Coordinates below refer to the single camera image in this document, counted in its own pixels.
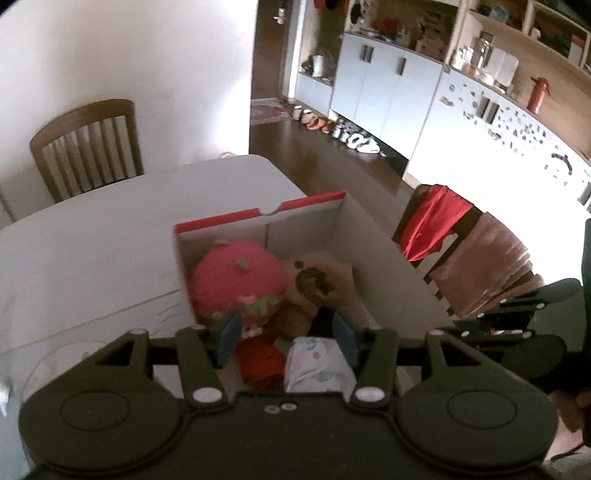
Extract wooden slat-back chair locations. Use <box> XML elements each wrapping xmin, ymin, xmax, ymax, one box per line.
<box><xmin>30</xmin><ymin>99</ymin><xmax>145</xmax><ymax>204</ymax></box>

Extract white printed cloth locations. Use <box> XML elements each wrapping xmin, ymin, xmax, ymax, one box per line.
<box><xmin>283</xmin><ymin>337</ymin><xmax>359</xmax><ymax>394</ymax></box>

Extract white cardboard box red rim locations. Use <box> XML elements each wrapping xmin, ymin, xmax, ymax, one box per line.
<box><xmin>173</xmin><ymin>191</ymin><xmax>455</xmax><ymax>393</ymax></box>

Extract white wall cupboard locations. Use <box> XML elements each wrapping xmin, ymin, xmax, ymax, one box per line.
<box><xmin>295</xmin><ymin>0</ymin><xmax>591</xmax><ymax>217</ymax></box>

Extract red thermos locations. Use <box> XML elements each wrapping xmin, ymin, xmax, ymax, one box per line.
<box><xmin>527</xmin><ymin>76</ymin><xmax>551</xmax><ymax>114</ymax></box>

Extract row of shoes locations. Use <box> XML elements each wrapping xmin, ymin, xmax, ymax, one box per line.
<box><xmin>291</xmin><ymin>105</ymin><xmax>387</xmax><ymax>158</ymax></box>

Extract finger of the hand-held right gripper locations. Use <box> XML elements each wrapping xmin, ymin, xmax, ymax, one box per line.
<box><xmin>499</xmin><ymin>278</ymin><xmax>583</xmax><ymax>311</ymax></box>
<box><xmin>438</xmin><ymin>316</ymin><xmax>534</xmax><ymax>344</ymax></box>

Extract person's right hand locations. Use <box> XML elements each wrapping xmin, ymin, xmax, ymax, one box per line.
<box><xmin>551</xmin><ymin>390</ymin><xmax>591</xmax><ymax>448</ymax></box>

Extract pink towel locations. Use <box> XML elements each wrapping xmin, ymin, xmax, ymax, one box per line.
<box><xmin>431</xmin><ymin>211</ymin><xmax>533</xmax><ymax>319</ymax></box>

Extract brown wooden door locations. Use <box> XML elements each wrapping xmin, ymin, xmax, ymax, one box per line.
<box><xmin>252</xmin><ymin>0</ymin><xmax>296</xmax><ymax>100</ymax></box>

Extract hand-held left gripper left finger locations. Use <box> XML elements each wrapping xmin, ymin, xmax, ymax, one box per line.
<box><xmin>95</xmin><ymin>311</ymin><xmax>243</xmax><ymax>409</ymax></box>

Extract brown plush toy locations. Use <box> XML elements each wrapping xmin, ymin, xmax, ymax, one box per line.
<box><xmin>274</xmin><ymin>258</ymin><xmax>357</xmax><ymax>339</ymax></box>

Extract red patterned rug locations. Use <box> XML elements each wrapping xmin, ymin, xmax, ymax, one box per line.
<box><xmin>250</xmin><ymin>102</ymin><xmax>289</xmax><ymax>125</ymax></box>

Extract dark brown scrunchie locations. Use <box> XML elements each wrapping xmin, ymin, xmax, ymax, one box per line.
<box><xmin>297</xmin><ymin>268</ymin><xmax>336</xmax><ymax>301</ymax></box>

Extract pink strawberry plush toy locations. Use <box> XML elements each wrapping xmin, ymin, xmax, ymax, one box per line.
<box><xmin>189</xmin><ymin>239</ymin><xmax>289</xmax><ymax>326</ymax></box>

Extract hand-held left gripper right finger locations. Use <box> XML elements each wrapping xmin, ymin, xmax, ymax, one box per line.
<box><xmin>333</xmin><ymin>311</ymin><xmax>468</xmax><ymax>409</ymax></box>

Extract wooden chair with draped cloths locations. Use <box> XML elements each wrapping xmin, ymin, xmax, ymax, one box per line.
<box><xmin>392</xmin><ymin>184</ymin><xmax>548</xmax><ymax>321</ymax></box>

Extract red garment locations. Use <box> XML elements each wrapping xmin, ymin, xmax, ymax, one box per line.
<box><xmin>399</xmin><ymin>185</ymin><xmax>475</xmax><ymax>262</ymax></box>

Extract red cloth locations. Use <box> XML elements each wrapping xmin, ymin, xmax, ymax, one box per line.
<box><xmin>238</xmin><ymin>339</ymin><xmax>288</xmax><ymax>389</ymax></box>

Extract white storage container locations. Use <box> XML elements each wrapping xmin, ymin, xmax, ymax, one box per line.
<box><xmin>489</xmin><ymin>48</ymin><xmax>519</xmax><ymax>88</ymax></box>

